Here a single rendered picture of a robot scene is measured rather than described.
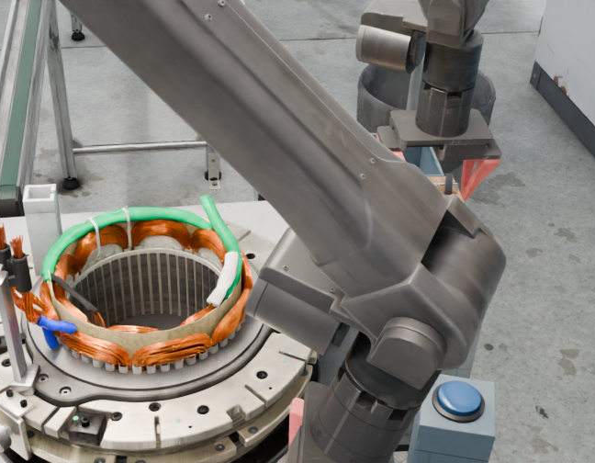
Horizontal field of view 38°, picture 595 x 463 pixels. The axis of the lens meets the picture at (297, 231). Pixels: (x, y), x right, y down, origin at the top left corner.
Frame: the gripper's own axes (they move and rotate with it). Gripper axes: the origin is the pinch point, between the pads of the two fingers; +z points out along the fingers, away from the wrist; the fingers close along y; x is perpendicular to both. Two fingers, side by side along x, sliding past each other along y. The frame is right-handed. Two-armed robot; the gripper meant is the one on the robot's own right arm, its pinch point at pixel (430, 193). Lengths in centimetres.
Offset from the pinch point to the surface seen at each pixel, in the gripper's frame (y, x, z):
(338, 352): 11.6, 11.3, 13.6
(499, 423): -47, -56, 110
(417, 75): -22, -84, 28
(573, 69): -120, -206, 88
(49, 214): 40.7, 12.3, -7.6
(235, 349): 24.1, 24.8, -1.1
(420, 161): -4.2, -17.8, 7.0
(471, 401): 2.2, 27.5, 4.7
